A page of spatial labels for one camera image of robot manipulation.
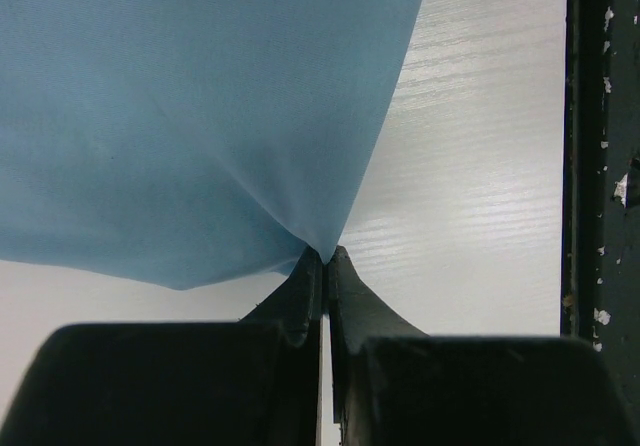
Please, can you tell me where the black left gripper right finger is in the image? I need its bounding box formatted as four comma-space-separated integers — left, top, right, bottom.
325, 248, 638, 445

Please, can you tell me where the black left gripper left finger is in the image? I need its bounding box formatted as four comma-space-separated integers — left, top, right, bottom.
1, 249, 322, 445

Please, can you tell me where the light blue t shirt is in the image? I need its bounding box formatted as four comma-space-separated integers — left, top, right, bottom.
1, 0, 422, 290

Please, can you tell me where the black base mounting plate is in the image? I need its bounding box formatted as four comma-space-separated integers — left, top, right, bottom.
560, 0, 639, 420

